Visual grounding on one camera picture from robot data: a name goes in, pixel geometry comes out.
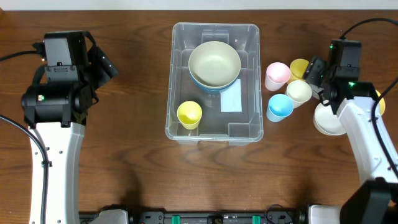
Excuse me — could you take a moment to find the yellow cup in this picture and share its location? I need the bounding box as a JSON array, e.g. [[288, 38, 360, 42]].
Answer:
[[177, 101, 203, 130], [287, 58, 309, 83]]

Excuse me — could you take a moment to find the cream white cup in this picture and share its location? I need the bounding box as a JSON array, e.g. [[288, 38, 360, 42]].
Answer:
[[285, 80, 312, 108]]

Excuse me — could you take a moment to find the blue plastic cup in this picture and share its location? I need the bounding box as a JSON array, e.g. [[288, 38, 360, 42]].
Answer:
[[266, 94, 294, 123]]

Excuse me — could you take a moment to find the cream beige bowl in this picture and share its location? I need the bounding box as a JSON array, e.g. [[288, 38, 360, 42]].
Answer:
[[188, 41, 241, 87]]

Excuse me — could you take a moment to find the clear plastic storage bin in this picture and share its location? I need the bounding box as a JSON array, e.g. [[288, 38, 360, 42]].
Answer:
[[165, 22, 264, 146]]

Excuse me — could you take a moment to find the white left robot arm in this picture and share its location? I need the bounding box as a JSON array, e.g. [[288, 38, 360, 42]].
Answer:
[[21, 30, 118, 223]]

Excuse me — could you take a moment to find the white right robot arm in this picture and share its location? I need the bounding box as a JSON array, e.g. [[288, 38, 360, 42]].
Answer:
[[303, 57, 397, 223]]

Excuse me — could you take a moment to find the pink plastic cup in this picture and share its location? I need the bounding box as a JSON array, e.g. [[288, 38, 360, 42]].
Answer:
[[264, 62, 291, 91]]

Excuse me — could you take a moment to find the white bowl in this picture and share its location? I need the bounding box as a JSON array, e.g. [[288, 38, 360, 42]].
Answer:
[[313, 103, 346, 136]]

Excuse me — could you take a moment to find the yellow bowl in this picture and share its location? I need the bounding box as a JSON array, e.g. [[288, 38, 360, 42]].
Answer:
[[376, 90, 386, 115]]

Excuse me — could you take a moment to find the white label in bin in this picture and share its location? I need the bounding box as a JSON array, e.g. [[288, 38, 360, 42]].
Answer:
[[220, 79, 242, 113]]

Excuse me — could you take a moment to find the blue bowl under beige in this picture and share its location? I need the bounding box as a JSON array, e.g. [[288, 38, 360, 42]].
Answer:
[[190, 74, 239, 92]]

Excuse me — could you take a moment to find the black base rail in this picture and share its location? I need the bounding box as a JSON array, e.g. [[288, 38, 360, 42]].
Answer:
[[79, 205, 343, 224]]

